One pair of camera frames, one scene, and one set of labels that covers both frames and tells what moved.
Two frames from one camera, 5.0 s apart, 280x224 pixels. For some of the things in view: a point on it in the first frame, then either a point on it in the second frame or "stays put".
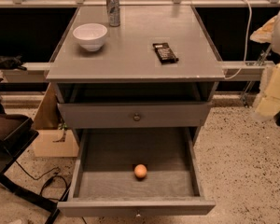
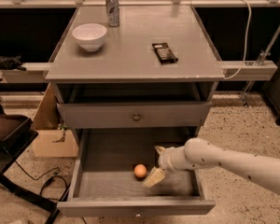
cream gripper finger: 265,34 -> 160,148
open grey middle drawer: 103,182 stays put
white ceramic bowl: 91,35 stays put
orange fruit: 140,171 stays put
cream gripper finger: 276,91 -> 155,177
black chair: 9,134 stays put
